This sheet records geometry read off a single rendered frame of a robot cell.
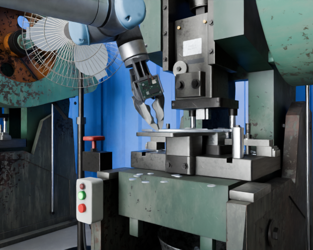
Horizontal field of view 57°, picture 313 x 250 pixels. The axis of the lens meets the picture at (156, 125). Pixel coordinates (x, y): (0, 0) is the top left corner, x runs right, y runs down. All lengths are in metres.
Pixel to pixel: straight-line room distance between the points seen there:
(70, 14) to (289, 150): 0.90
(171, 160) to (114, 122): 2.05
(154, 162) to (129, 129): 1.81
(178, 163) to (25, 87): 1.38
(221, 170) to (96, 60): 1.03
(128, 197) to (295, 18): 0.69
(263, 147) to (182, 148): 0.25
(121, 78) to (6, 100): 1.22
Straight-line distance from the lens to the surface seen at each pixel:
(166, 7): 1.08
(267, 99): 1.16
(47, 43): 1.67
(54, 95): 2.16
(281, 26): 0.73
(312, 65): 0.82
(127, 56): 0.80
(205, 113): 1.04
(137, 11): 0.65
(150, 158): 1.01
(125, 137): 2.83
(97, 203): 0.96
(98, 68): 1.66
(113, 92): 2.97
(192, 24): 1.04
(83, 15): 0.62
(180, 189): 0.85
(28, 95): 2.07
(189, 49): 1.02
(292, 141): 1.19
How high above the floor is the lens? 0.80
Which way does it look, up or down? level
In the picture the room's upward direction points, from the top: straight up
